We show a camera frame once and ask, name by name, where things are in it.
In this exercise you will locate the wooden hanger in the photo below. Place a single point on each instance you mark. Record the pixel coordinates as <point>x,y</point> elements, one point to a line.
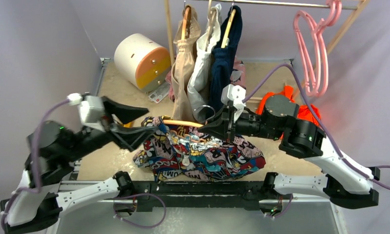
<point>188,123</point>

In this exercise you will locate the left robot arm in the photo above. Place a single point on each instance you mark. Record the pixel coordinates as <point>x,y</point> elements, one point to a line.
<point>35,204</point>

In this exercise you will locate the pink patterned garment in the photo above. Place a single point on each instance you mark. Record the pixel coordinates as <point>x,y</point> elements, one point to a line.
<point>238,73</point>

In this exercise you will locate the colourful comic print shorts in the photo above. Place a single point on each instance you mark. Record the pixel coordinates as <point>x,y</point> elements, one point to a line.
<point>175,150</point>

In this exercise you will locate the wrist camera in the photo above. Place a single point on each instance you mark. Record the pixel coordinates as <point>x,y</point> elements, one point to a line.
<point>90,109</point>
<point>233,96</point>

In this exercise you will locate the white hanging shorts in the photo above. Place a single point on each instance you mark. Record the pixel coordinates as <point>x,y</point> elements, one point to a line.
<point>198,85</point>

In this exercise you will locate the white round drawer cabinet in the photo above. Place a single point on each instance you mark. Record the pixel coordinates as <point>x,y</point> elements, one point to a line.
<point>143,62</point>

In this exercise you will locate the paper label card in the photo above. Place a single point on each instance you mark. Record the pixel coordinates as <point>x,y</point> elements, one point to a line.
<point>159,93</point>

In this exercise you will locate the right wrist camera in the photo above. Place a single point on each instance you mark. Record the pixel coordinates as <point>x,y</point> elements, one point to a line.
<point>233,96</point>

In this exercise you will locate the beige hanging shorts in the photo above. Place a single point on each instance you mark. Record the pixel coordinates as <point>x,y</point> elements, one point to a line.
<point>183,66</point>

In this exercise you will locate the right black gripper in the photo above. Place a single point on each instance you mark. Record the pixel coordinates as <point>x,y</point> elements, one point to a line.
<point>230,122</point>

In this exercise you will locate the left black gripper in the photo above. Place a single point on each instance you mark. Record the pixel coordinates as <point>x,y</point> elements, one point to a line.
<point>130,137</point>

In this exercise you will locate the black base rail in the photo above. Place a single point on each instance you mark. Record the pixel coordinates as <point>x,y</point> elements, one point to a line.
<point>248,195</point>

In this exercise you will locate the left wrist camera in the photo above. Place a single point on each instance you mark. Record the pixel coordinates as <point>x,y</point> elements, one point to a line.
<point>90,109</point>

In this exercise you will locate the yellow plastic bin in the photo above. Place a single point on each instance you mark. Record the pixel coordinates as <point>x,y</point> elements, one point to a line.
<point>129,125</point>

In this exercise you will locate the navy hanging shorts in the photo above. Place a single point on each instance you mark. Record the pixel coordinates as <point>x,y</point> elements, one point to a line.
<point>222,66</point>

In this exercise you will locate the pink plastic hanger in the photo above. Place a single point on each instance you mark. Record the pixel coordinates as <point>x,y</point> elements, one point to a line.
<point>316,74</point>

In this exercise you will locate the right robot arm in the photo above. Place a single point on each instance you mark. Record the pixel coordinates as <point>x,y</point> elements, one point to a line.
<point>343,181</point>

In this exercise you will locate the wooden clothes rack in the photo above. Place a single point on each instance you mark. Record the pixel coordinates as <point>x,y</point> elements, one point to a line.
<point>356,11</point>

